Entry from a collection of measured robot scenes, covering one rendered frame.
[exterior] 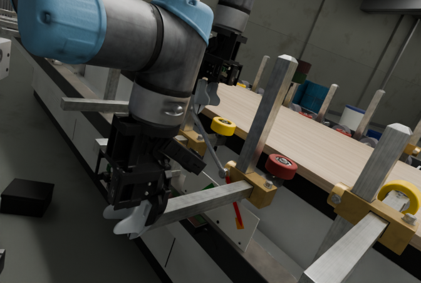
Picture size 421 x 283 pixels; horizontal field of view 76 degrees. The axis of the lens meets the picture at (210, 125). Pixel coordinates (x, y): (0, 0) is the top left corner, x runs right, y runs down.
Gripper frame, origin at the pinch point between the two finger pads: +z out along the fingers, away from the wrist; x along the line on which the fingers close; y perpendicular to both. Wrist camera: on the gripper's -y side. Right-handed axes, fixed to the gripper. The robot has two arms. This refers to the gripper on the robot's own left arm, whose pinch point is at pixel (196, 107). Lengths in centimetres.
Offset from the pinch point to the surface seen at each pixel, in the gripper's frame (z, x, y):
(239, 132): 8.6, 24.7, -1.8
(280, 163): 6.6, 15.5, 19.9
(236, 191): 11.3, -1.0, 20.5
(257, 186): 10.7, 5.4, 21.3
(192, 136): 10.8, 6.3, -4.4
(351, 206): 2.5, 5.5, 39.8
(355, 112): 33, 553, -114
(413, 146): 1, 114, 34
